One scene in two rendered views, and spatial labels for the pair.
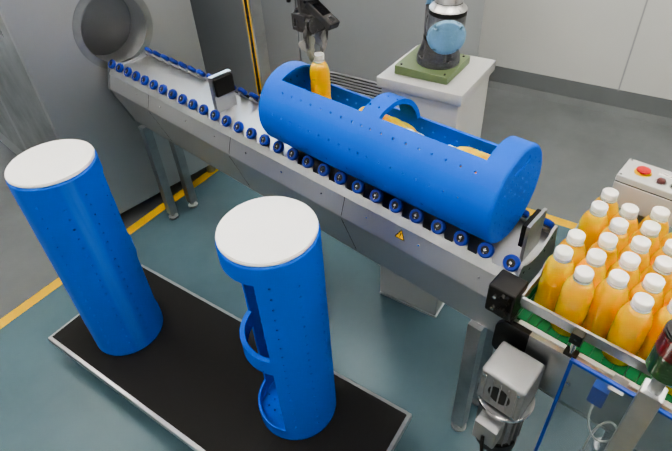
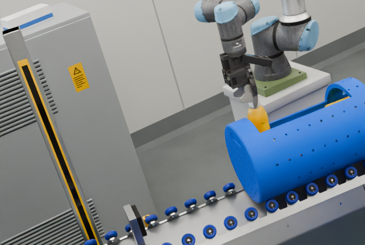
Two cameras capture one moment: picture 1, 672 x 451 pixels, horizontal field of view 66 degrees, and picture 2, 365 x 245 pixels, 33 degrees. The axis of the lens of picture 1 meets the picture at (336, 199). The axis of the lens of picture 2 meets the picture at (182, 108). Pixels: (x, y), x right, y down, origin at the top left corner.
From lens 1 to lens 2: 1.89 m
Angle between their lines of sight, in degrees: 50
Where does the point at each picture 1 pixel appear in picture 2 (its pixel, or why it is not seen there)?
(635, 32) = (169, 62)
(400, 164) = not seen: outside the picture
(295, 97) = (290, 132)
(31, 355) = not seen: outside the picture
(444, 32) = (312, 30)
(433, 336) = not seen: outside the picture
